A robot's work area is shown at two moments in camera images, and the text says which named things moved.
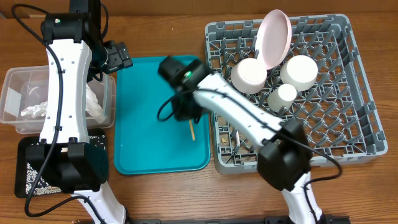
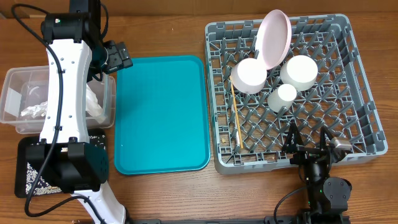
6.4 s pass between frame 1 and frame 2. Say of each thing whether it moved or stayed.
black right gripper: moved
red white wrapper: stayed
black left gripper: stayed
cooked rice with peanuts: stayed
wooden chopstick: moved
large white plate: stayed
